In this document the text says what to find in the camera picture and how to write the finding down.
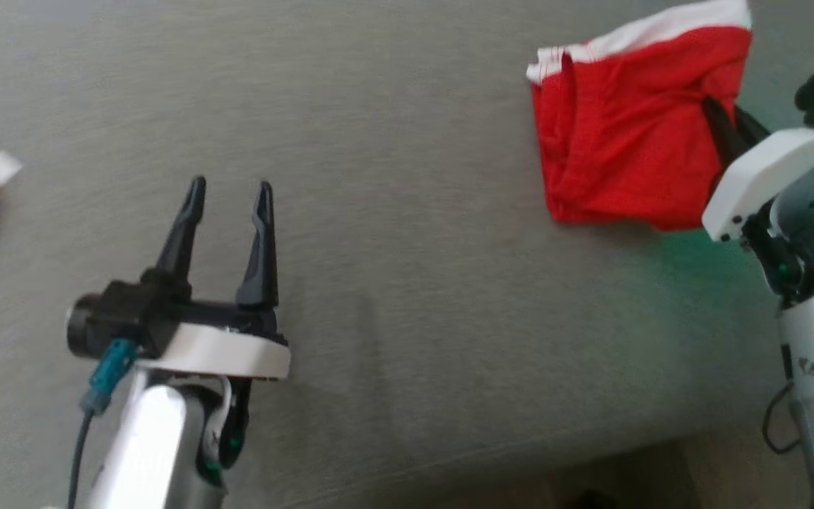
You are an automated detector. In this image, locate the left cable teal connector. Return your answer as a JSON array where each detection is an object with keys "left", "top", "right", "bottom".
[{"left": 68, "top": 338, "right": 139, "bottom": 509}]

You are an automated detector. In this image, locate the red shorts white trim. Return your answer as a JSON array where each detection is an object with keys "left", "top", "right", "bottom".
[{"left": 526, "top": 0, "right": 754, "bottom": 233}]

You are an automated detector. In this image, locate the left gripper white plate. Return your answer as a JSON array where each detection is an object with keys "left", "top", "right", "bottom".
[{"left": 135, "top": 175, "right": 292, "bottom": 382}]

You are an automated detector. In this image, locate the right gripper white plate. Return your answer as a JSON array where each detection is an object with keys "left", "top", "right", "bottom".
[{"left": 702, "top": 97, "right": 814, "bottom": 245}]

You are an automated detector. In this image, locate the grey fabric sofa seat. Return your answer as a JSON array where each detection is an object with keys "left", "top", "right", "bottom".
[{"left": 0, "top": 0, "right": 814, "bottom": 509}]

